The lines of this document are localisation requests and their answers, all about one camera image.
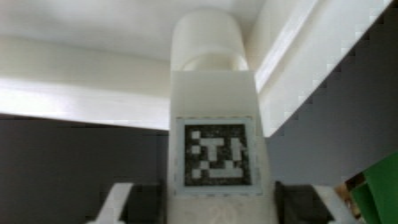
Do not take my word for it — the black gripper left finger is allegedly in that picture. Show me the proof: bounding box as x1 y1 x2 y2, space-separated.
88 182 164 224

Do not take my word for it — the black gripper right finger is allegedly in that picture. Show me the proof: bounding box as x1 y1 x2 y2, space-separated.
274 181 361 224

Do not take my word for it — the white table leg with tag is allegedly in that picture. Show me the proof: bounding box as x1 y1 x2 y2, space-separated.
168 9 278 224

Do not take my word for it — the white square table top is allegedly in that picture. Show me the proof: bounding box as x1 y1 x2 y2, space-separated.
0 0 395 132

